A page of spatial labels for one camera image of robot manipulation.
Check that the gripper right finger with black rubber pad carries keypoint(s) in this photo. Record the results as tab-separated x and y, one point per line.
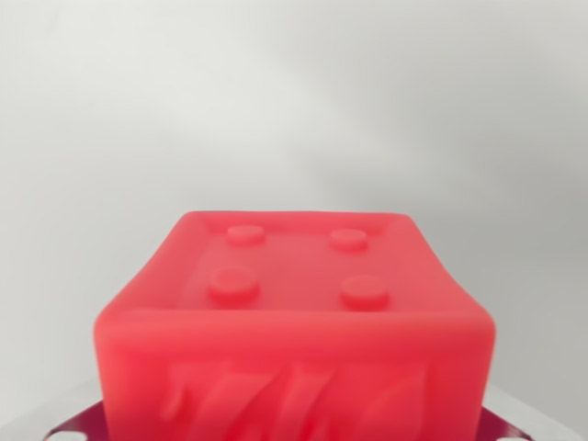
514	425

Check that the gripper left finger with black rubber pad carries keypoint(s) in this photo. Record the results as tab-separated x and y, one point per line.
69	418

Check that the red soft embossed cube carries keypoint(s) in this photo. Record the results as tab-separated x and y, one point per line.
294	321

